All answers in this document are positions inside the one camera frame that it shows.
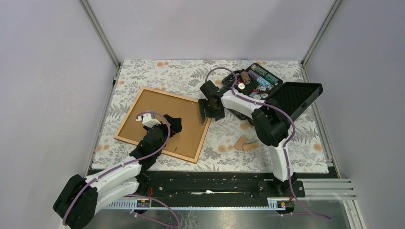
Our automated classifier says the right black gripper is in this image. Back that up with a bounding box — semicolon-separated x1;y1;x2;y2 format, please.
198;98;225;123

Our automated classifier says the brown cardboard backing board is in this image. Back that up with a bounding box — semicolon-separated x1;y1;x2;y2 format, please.
117;90;208;160

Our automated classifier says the wooden picture frame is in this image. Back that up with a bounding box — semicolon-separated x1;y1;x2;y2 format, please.
114;87;211;163

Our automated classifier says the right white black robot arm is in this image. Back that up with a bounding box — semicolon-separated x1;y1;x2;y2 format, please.
199;80;294;197

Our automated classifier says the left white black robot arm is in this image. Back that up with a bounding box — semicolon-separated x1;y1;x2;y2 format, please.
53;111;182;229

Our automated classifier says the floral patterned table mat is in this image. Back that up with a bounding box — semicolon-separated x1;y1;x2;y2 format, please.
91;60;328;173

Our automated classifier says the small wooden block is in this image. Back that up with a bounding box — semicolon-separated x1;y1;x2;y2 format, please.
242;142;259;151
234;135;247;150

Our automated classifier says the black poker chip case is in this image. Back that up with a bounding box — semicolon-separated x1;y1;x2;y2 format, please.
234;63;323;120

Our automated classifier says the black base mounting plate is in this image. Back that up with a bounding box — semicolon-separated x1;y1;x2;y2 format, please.
87;167;338;208

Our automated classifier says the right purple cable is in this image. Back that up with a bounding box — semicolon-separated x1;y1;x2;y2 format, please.
205;67;333;222

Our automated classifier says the purple cable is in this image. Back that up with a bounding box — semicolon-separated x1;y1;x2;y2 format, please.
62;111;181;229
205;67;333;222

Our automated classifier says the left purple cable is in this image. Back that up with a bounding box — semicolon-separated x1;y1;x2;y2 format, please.
62;111;181;229

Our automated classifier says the aluminium rail frame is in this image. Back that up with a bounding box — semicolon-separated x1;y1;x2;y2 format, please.
85;179;365;229

